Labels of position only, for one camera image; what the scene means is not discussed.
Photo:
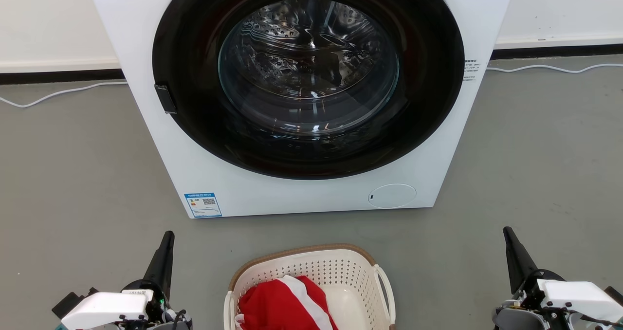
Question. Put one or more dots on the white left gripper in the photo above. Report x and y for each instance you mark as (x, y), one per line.
(107, 308)

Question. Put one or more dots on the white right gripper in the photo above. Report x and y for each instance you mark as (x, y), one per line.
(574, 296)

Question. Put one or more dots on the cream perforated laundry basket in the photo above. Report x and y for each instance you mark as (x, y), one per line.
(360, 276)

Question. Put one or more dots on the blue energy label sticker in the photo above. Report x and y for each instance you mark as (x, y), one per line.
(203, 205)

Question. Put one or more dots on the red and white garment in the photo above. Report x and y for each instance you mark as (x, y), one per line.
(277, 305)

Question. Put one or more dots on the black round washer door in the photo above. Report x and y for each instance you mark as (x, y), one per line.
(194, 125)

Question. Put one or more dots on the round white filter cover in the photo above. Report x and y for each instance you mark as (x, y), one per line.
(392, 196)

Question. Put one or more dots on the white front-load washing machine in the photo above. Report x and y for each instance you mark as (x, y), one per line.
(311, 193)

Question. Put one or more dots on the small printed text sticker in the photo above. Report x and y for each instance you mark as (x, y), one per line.
(470, 69)

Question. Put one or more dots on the steel washing drum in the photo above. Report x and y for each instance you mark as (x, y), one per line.
(306, 62)

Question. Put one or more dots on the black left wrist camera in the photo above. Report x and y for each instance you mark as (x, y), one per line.
(70, 302)

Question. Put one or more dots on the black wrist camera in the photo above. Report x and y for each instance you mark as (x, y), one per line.
(614, 295)
(70, 302)

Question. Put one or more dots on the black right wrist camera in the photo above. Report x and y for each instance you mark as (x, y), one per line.
(614, 295)

